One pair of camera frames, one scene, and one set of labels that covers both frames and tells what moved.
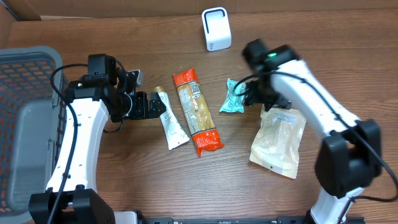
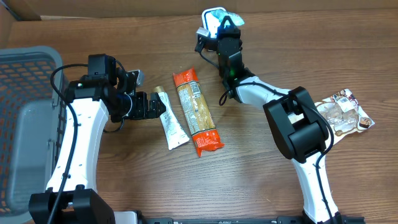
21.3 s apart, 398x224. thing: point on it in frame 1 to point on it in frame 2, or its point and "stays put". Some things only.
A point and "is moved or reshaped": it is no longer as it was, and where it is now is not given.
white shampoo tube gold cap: (175, 132) stays put
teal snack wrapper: (234, 103) to (219, 14)
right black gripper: (254, 98) to (225, 32)
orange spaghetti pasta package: (199, 122) stays put
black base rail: (285, 219) stays put
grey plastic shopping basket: (33, 126) stays put
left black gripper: (145, 111) stays put
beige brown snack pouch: (278, 143) is moved or reshaped
